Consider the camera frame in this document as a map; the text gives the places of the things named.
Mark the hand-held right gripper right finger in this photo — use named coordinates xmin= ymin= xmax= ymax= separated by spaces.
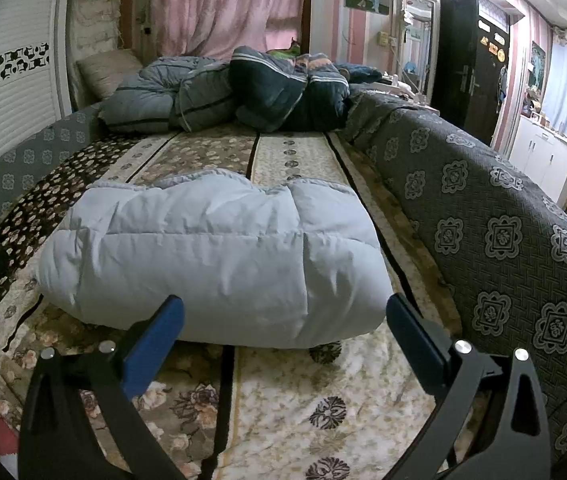
xmin=386 ymin=292 xmax=551 ymax=480

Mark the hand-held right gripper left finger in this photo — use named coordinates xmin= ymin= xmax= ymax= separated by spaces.
xmin=17 ymin=294 xmax=186 ymax=480

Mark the light blue padded jacket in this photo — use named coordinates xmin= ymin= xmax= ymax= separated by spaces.
xmin=33 ymin=169 xmax=397 ymax=350

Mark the floral plush blanket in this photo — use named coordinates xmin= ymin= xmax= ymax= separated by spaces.
xmin=0 ymin=127 xmax=469 ymax=480

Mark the grey patterned bed sheet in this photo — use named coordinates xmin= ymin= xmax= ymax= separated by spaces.
xmin=0 ymin=82 xmax=567 ymax=466

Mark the red cloth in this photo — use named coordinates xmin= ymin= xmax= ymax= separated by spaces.
xmin=0 ymin=412 xmax=21 ymax=480

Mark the white cabinet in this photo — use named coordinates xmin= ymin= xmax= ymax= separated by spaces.
xmin=508 ymin=112 xmax=567 ymax=203

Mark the grey striped quilt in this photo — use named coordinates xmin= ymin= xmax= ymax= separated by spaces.
xmin=98 ymin=56 xmax=236 ymax=133

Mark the beige pillow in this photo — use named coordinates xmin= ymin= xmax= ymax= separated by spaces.
xmin=76 ymin=50 xmax=144 ymax=101

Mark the dark teal quilt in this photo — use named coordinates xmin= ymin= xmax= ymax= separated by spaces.
xmin=228 ymin=45 xmax=351 ymax=132

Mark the dark blue cloth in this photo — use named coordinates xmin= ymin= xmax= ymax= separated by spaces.
xmin=336 ymin=62 xmax=384 ymax=85

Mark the white framed mirror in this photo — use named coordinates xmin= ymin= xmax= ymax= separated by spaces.
xmin=397 ymin=0 xmax=440 ymax=103

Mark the white fluffy stacked bedding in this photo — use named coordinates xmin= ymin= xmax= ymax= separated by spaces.
xmin=67 ymin=0 xmax=124 ymax=111

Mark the pink curtain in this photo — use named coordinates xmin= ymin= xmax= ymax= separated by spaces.
xmin=150 ymin=0 xmax=314 ymax=61

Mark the framed wall picture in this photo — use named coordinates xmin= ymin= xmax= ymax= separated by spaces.
xmin=528 ymin=41 xmax=550 ymax=95

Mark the brown wooden frame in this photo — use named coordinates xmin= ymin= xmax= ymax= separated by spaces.
xmin=130 ymin=0 xmax=156 ymax=58

